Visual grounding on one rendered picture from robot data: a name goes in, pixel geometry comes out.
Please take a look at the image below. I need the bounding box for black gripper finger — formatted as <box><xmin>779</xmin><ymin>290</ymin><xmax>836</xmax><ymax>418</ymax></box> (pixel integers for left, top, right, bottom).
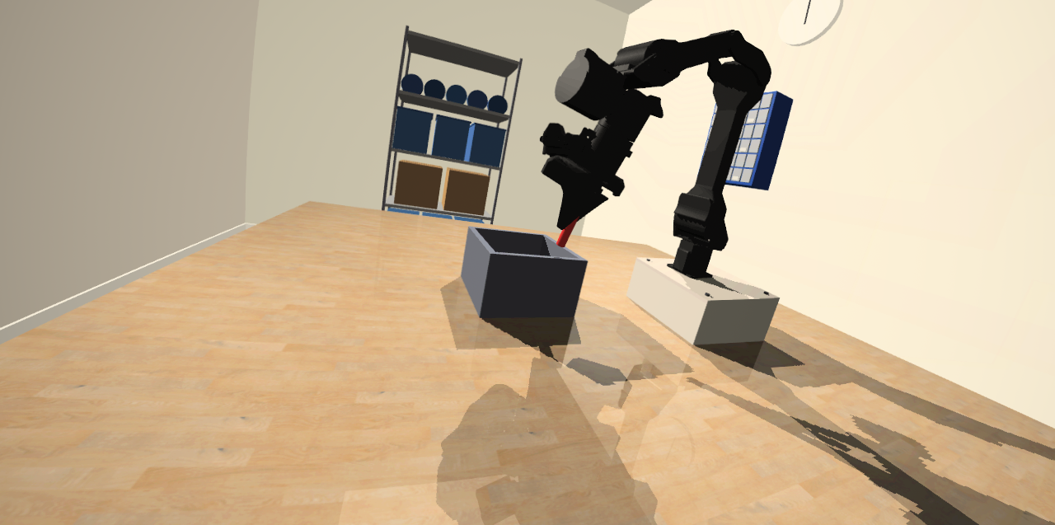
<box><xmin>557</xmin><ymin>186</ymin><xmax>598</xmax><ymax>230</ymax></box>
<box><xmin>577</xmin><ymin>192</ymin><xmax>609</xmax><ymax>222</ymax></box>

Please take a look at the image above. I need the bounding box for red peg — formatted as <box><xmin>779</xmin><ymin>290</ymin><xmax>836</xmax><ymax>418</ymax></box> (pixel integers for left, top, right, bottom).
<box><xmin>556</xmin><ymin>217</ymin><xmax>579</xmax><ymax>247</ymax></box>

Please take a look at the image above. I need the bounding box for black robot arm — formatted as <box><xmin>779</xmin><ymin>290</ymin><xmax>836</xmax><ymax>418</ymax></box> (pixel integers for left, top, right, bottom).
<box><xmin>540</xmin><ymin>30</ymin><xmax>771</xmax><ymax>279</ymax></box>

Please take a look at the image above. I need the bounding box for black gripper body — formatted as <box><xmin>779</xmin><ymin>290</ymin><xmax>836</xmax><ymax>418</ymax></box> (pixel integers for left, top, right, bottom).
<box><xmin>542</xmin><ymin>124</ymin><xmax>634</xmax><ymax>197</ymax></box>

